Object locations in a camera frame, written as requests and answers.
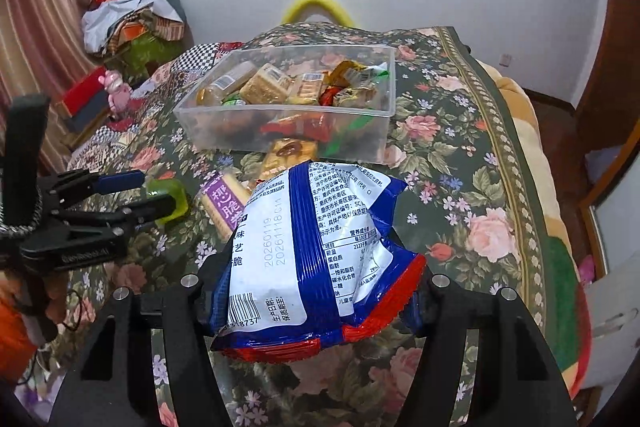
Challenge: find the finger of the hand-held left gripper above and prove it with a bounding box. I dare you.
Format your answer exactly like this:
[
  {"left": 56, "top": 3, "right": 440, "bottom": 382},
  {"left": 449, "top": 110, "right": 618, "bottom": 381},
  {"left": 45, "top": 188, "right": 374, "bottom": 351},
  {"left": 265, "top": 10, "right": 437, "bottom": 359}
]
[
  {"left": 70, "top": 192, "right": 177, "bottom": 240},
  {"left": 47, "top": 171, "right": 147, "bottom": 208}
]

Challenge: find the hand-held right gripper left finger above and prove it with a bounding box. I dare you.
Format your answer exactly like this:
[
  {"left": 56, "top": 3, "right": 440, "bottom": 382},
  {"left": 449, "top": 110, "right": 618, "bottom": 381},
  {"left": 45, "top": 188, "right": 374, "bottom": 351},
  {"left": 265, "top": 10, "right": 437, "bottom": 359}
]
[{"left": 47, "top": 252, "right": 236, "bottom": 427}]

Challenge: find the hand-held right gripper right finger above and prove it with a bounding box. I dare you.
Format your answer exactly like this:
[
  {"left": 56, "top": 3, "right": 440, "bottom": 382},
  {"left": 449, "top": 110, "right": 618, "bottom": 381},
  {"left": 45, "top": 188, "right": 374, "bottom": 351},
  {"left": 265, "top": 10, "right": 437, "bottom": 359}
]
[{"left": 390, "top": 227, "right": 573, "bottom": 427}]

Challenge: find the green jelly cup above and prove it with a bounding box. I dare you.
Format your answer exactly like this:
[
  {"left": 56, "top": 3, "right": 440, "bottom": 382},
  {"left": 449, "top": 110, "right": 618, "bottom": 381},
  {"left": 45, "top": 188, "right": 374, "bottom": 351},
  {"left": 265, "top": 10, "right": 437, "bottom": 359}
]
[{"left": 145, "top": 179, "right": 190, "bottom": 225}]

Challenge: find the clear plastic storage box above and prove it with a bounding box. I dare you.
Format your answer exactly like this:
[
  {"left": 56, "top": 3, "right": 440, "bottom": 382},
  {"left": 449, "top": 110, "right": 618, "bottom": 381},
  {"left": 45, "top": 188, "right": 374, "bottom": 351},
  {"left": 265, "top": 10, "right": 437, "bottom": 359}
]
[{"left": 172, "top": 44, "right": 397, "bottom": 165}]

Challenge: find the blue white chip bag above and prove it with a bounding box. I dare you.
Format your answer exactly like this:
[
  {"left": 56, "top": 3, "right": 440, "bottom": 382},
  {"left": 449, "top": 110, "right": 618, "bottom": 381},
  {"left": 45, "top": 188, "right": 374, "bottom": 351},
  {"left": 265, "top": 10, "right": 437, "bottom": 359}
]
[{"left": 210, "top": 161, "right": 427, "bottom": 363}]

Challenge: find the red snack packet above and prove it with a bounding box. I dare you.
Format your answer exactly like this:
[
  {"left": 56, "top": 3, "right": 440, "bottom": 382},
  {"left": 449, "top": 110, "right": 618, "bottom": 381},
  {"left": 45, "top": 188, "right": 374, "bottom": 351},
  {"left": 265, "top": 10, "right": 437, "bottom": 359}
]
[{"left": 260, "top": 112, "right": 333, "bottom": 142}]

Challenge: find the tan cracker packet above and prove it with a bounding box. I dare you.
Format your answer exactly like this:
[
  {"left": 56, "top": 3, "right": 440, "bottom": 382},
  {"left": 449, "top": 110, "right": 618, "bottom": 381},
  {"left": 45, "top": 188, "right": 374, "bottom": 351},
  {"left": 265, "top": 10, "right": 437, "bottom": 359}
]
[{"left": 239, "top": 63, "right": 293, "bottom": 105}]

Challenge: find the brown pastry packet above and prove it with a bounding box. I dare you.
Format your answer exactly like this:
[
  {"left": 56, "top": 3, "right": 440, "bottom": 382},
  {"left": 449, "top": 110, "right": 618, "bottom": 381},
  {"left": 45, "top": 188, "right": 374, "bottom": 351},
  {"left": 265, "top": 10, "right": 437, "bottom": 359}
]
[{"left": 285, "top": 74, "right": 326, "bottom": 105}]

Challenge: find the brown green-edged snack packet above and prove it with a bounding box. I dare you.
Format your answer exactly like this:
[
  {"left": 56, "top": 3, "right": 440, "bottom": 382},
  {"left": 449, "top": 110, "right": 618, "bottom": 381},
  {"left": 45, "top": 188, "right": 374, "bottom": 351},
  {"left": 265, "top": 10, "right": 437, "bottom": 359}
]
[{"left": 330, "top": 63, "right": 391, "bottom": 142}]

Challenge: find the yellow green small packet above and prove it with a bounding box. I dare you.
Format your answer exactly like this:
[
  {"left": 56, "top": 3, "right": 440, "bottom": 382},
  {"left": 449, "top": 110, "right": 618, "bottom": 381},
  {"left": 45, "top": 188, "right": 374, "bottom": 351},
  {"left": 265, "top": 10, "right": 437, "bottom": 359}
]
[{"left": 320, "top": 59, "right": 368, "bottom": 88}]

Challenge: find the person's left forearm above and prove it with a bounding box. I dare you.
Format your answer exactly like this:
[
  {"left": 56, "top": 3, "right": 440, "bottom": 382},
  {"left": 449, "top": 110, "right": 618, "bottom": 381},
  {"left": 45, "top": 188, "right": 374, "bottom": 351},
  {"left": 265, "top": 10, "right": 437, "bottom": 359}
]
[{"left": 0, "top": 269, "right": 63, "bottom": 378}]

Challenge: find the grey box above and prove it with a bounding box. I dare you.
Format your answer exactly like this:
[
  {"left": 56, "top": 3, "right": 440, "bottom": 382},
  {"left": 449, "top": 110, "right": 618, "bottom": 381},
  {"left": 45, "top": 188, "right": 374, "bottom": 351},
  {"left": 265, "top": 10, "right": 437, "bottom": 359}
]
[{"left": 65, "top": 99, "right": 113, "bottom": 132}]

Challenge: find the purple label wafer bar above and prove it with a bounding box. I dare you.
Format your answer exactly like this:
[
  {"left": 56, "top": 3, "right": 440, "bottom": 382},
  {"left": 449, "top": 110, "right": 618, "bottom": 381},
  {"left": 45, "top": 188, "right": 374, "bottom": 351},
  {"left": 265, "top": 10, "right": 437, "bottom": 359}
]
[{"left": 197, "top": 172, "right": 253, "bottom": 238}]

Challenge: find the red box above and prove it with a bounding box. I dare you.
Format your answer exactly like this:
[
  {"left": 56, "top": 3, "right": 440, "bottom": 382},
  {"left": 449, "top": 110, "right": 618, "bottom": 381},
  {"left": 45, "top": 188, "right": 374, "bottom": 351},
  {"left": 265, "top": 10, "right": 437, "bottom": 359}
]
[{"left": 55, "top": 67, "right": 108, "bottom": 115}]

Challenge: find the pink plush toy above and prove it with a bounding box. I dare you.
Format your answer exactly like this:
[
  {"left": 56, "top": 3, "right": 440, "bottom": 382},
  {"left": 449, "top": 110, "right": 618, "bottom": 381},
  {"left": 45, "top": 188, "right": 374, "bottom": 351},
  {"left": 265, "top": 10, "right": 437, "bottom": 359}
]
[{"left": 97, "top": 69, "right": 133, "bottom": 112}]

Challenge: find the patchwork quilt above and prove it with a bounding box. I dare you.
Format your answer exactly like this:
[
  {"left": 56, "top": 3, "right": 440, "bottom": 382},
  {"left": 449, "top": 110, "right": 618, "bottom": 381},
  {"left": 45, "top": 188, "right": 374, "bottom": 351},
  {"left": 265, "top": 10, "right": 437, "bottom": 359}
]
[{"left": 65, "top": 41, "right": 246, "bottom": 168}]

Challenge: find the green cloth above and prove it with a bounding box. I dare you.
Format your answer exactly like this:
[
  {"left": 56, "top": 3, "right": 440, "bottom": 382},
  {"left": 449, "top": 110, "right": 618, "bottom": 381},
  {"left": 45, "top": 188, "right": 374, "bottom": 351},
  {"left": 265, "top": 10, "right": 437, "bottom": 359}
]
[{"left": 117, "top": 34, "right": 183, "bottom": 78}]

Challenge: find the striped curtain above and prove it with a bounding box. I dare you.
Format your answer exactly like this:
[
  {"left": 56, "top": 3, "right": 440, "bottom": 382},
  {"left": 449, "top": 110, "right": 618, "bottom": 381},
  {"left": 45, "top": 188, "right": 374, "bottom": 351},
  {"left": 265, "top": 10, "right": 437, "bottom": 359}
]
[{"left": 0, "top": 0, "right": 101, "bottom": 168}]

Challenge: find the orange snack packet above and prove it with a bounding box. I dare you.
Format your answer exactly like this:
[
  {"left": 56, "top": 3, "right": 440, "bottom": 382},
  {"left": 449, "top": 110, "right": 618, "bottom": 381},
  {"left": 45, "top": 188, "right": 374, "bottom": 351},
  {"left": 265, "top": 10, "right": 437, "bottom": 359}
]
[{"left": 262, "top": 138, "right": 318, "bottom": 175}]

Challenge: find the pile of clothes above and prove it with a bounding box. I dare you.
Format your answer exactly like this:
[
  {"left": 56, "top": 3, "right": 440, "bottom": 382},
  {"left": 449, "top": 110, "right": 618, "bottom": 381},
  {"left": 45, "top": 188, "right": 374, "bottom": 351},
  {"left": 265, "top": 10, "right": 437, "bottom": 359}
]
[{"left": 81, "top": 0, "right": 186, "bottom": 55}]

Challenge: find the white cardboard sheet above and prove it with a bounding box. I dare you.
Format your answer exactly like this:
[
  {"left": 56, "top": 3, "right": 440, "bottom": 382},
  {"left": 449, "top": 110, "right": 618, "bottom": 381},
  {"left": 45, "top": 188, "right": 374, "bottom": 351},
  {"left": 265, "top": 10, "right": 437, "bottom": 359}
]
[{"left": 582, "top": 252, "right": 640, "bottom": 388}]

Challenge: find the yellow foam tube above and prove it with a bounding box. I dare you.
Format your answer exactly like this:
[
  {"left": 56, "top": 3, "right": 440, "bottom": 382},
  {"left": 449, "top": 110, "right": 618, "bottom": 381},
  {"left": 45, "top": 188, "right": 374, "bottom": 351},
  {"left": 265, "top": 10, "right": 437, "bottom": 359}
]
[{"left": 281, "top": 0, "right": 363, "bottom": 28}]

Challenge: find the wooden door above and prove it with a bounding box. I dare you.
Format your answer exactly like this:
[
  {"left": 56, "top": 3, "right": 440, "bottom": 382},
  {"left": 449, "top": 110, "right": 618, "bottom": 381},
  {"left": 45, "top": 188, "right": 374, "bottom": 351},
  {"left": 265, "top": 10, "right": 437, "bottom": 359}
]
[{"left": 575, "top": 0, "right": 640, "bottom": 148}]

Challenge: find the thin black cable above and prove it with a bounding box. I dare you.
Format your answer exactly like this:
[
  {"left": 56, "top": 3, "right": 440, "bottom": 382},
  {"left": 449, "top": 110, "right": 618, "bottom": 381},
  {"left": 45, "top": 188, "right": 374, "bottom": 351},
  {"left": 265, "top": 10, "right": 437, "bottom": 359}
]
[{"left": 30, "top": 287, "right": 96, "bottom": 333}]

